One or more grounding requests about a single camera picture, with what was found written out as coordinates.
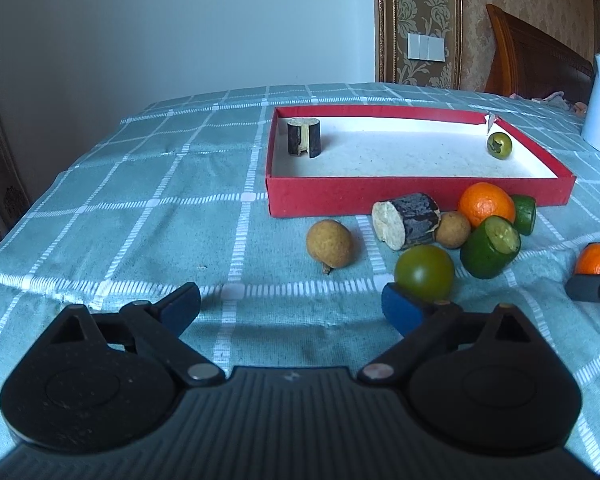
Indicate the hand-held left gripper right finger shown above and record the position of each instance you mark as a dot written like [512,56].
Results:
[400,310]

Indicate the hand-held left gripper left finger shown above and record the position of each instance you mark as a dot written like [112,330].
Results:
[180,306]

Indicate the orange mandarin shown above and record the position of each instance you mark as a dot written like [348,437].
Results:
[485,202]
[597,260]

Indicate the green tomato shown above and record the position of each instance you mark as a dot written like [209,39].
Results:
[499,146]
[424,272]

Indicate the dark sugarcane piece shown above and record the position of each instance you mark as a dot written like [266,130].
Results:
[305,137]
[415,217]

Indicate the green cucumber piece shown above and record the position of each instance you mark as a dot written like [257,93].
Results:
[487,250]
[526,214]

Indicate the brown longan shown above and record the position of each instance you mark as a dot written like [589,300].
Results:
[330,244]
[452,230]

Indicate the red shallow cardboard box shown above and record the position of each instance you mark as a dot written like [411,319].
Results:
[330,195]

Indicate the teal checked tablecloth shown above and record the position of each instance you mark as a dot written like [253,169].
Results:
[130,200]

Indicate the pink cloth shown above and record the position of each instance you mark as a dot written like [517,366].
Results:
[555,97]

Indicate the wooden headboard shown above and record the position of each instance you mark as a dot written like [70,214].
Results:
[535,60]

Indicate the white light switch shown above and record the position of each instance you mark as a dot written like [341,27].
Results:
[426,46]

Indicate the ornate gold wall panel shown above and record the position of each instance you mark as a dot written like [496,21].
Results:
[420,0]

